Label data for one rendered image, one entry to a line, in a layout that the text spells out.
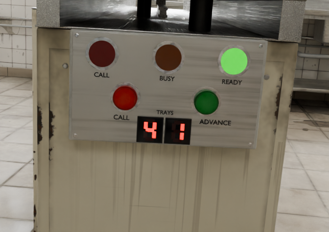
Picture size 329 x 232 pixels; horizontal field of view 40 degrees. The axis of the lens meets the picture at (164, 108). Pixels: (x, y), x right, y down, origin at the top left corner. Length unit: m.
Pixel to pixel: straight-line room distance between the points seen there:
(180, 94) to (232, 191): 0.16
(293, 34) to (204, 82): 0.12
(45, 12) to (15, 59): 4.50
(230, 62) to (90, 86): 0.17
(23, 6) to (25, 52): 0.47
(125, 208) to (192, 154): 0.12
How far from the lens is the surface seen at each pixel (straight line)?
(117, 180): 0.63
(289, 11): 0.57
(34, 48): 1.32
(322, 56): 4.29
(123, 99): 0.55
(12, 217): 1.96
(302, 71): 4.72
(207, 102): 0.55
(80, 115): 0.57
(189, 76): 0.56
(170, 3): 3.85
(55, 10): 0.56
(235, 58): 0.56
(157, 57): 0.55
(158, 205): 0.64
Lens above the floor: 0.88
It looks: 13 degrees down
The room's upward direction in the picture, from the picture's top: 3 degrees clockwise
